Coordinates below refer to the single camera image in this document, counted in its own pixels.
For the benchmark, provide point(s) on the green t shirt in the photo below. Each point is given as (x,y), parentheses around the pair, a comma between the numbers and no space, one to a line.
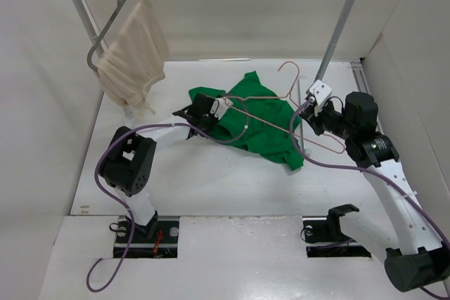
(245,133)

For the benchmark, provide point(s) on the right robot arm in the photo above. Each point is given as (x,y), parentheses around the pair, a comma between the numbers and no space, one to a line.
(419,256)

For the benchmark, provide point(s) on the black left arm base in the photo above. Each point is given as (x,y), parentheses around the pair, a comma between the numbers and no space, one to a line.
(163,244)

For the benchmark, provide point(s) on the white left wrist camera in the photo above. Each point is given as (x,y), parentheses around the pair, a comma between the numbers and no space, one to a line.
(220,106)

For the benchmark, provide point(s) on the beige cloth on hanger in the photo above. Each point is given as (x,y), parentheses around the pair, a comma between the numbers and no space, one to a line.
(135,61)

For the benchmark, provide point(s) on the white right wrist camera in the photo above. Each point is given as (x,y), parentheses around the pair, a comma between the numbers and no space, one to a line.
(318,93)

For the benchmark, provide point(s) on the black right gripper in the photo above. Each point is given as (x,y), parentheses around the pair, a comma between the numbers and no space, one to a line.
(309,114)

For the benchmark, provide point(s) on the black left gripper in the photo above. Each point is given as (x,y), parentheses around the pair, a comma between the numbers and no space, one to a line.
(214,121)

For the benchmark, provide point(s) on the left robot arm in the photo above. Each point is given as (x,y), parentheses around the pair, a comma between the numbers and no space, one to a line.
(127,164)

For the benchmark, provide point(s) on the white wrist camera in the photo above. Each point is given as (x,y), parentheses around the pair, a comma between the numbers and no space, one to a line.
(220,106)
(318,93)

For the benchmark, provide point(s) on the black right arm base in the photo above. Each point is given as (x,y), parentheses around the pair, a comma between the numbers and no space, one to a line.
(322,242)

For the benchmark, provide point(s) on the aluminium rail right side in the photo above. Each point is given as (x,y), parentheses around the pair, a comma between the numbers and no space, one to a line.
(360,77)

